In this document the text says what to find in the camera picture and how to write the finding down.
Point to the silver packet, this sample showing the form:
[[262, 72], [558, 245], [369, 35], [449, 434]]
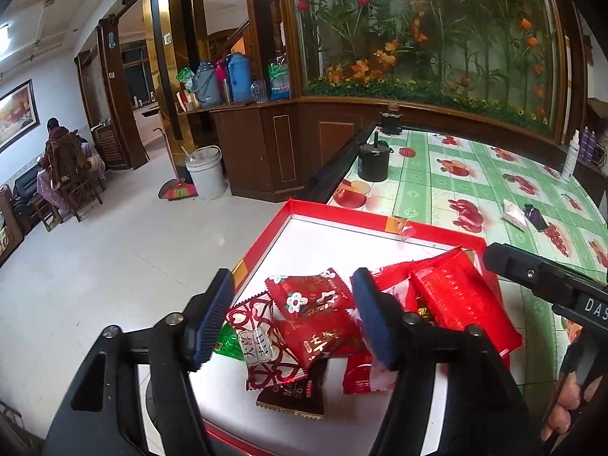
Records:
[[515, 213]]

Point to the brown gold-edged snack packet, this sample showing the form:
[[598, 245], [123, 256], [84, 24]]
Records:
[[289, 396]]

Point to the small red snack packet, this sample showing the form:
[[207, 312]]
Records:
[[361, 375]]

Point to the wooden chair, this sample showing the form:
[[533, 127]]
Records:
[[71, 175]]

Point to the artificial flower glass display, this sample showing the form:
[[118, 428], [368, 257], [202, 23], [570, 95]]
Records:
[[427, 33]]

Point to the purple packet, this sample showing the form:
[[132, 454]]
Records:
[[536, 218]]

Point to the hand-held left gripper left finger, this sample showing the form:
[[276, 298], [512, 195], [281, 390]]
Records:
[[211, 318]]

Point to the large red snack packet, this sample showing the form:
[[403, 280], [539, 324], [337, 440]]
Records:
[[456, 304]]

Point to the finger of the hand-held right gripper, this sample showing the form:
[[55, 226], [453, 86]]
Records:
[[508, 261]]

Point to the golden pillar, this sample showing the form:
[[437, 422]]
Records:
[[164, 57]]

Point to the rectangular ceiling light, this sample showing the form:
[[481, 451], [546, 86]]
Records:
[[4, 38]]

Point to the red white-flower snack packet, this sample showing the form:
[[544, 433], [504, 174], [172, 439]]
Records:
[[308, 294]]

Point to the wooden cabinet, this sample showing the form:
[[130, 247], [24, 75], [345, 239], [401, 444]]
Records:
[[256, 147]]

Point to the glass mug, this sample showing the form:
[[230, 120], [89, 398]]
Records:
[[261, 92]]

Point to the person's right hand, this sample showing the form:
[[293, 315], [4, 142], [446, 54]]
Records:
[[563, 408]]

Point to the green fruit-print tablecloth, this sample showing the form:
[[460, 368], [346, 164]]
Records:
[[427, 185]]

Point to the black pot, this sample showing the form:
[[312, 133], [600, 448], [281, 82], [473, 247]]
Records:
[[373, 164]]

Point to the small black appliance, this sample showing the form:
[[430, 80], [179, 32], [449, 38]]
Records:
[[392, 121]]

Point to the pink thermos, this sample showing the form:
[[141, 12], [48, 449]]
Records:
[[221, 78]]

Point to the blue thermos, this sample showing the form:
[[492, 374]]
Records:
[[241, 78]]

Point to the small clear candy wrapper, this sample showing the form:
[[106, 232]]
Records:
[[401, 228]]

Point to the red box with white inside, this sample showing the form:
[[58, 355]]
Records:
[[332, 232]]

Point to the grey thermos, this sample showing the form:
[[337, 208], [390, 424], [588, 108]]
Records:
[[206, 85]]

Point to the purple bottle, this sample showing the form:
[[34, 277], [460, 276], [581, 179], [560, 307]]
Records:
[[585, 145], [594, 147]]

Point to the white bucket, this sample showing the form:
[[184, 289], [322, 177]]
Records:
[[205, 175]]

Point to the small green bag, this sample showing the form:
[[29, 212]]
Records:
[[185, 78]]

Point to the green white plastic bag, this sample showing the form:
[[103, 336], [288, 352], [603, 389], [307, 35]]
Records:
[[279, 80]]

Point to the red gold-print snack packet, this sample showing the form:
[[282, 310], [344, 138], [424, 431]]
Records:
[[323, 337]]

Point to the white spray bottle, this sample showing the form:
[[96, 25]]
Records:
[[570, 161]]

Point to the wooden door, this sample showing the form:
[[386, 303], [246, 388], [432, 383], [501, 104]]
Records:
[[121, 104]]

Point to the framed wall picture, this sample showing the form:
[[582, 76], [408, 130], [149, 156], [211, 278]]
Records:
[[16, 114]]

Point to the red white lattice snack packet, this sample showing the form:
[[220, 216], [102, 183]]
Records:
[[259, 342]]

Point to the red broom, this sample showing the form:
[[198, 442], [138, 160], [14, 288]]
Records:
[[179, 192]]

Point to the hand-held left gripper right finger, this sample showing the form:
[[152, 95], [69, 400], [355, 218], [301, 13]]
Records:
[[375, 318]]

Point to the black sofa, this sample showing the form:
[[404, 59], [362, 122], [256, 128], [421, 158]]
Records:
[[28, 190]]

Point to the green snack packet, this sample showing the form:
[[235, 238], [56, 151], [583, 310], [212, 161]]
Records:
[[230, 344]]

